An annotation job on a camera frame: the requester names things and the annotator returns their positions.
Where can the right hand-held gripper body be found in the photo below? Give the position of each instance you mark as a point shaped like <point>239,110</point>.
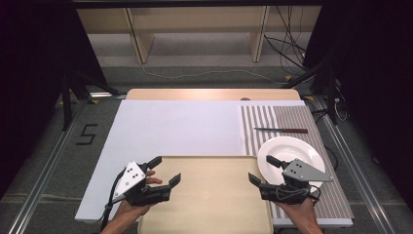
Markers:
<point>302,172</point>

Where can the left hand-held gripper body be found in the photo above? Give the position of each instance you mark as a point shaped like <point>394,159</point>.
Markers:
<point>152,193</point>

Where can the person's left hand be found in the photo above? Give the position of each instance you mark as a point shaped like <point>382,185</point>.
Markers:
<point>133,209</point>

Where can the person's right hand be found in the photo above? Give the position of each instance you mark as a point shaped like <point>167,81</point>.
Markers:
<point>298,209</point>

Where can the white round plate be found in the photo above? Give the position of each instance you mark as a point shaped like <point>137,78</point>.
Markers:
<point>285,149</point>

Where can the wooden cutting board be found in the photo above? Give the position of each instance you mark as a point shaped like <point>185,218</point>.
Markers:
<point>211,195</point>

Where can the white table cover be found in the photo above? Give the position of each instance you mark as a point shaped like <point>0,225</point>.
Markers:
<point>181,130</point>

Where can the grey striped placemat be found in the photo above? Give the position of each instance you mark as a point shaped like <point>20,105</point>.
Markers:
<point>324,130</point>

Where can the black metal stand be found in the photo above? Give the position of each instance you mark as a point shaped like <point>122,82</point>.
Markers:
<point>66,104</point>
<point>331,97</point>

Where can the light wooden table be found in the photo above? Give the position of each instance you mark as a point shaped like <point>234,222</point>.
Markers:
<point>211,94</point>

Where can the light wooden shelf unit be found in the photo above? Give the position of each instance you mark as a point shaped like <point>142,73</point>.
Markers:
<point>198,19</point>

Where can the aluminium floor rail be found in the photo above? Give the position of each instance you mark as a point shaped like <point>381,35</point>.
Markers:
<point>354,169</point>
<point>42,182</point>

